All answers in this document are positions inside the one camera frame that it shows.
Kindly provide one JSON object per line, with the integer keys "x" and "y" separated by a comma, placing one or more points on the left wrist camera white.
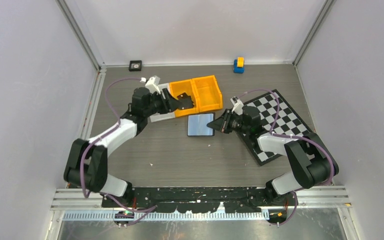
{"x": 152, "y": 84}

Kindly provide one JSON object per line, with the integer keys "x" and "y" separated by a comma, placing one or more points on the orange plastic bin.
{"x": 185, "y": 92}
{"x": 209, "y": 94}

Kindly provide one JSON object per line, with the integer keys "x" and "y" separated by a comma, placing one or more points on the blue toy car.
{"x": 236, "y": 69}

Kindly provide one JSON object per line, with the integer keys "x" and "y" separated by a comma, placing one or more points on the small black square box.
{"x": 135, "y": 66}

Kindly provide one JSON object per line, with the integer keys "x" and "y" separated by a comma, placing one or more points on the yellow toy block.
{"x": 240, "y": 62}

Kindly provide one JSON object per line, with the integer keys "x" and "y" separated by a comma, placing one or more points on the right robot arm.
{"x": 311, "y": 164}

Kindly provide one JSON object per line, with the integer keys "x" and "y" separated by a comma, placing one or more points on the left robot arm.
{"x": 87, "y": 163}

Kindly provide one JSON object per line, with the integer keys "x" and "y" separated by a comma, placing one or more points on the orange plastic bin right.
{"x": 209, "y": 94}

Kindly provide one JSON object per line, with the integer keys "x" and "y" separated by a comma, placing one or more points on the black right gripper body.
{"x": 238, "y": 125}

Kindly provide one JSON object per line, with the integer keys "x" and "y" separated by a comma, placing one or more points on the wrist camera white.
{"x": 152, "y": 84}
{"x": 237, "y": 105}

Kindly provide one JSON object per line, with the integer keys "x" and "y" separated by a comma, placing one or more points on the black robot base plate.
{"x": 198, "y": 200}

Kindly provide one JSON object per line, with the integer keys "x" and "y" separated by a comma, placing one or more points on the orange plastic bin left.
{"x": 185, "y": 92}

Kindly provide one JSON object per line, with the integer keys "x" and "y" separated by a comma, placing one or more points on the black white checkerboard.
{"x": 288, "y": 122}

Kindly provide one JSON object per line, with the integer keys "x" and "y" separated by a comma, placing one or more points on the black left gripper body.
{"x": 155, "y": 104}

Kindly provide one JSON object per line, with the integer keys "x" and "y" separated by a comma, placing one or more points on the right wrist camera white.
{"x": 237, "y": 105}

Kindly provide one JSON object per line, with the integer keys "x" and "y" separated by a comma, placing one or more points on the aluminium frame rail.
{"x": 73, "y": 206}

